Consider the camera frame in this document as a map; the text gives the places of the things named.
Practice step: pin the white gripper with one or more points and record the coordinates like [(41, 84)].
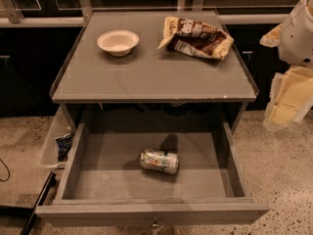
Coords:
[(297, 39)]

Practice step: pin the green white soda can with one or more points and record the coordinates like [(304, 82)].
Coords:
[(159, 160)]

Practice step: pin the brown chip bag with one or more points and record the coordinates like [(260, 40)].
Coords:
[(195, 38)]

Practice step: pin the open grey middle drawer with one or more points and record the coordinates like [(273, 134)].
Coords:
[(103, 183)]

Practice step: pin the metal drawer knob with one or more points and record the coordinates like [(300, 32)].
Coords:
[(158, 229)]

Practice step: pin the grey cabinet with flat top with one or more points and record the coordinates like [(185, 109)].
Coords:
[(147, 75)]

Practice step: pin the white paper bowl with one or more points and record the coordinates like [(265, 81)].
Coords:
[(118, 43)]

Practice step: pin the blue snack packet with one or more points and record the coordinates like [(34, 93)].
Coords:
[(64, 144)]

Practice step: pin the clear plastic bin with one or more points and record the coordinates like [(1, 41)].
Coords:
[(59, 127)]

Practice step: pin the black floor strip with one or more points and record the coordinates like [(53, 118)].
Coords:
[(50, 181)]

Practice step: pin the metal railing frame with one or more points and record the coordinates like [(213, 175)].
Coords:
[(46, 12)]

